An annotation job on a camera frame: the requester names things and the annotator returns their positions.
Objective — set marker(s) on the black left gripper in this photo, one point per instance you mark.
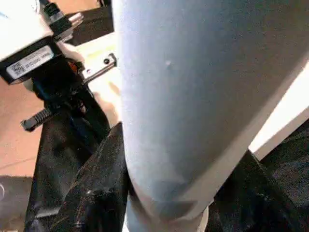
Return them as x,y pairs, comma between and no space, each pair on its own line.
60,82

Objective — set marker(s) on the white plastic table leg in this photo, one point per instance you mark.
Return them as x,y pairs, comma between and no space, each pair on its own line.
193,96

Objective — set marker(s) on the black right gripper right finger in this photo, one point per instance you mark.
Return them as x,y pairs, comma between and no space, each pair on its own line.
260,198

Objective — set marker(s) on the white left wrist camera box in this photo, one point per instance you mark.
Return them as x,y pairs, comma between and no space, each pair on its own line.
19,34

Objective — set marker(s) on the white plastic table top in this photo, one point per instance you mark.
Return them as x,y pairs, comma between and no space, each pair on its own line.
289,113

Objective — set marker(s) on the black work mat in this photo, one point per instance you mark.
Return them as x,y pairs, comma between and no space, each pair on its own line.
53,164

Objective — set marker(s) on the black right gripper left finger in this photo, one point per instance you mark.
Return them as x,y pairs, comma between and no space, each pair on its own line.
96,193

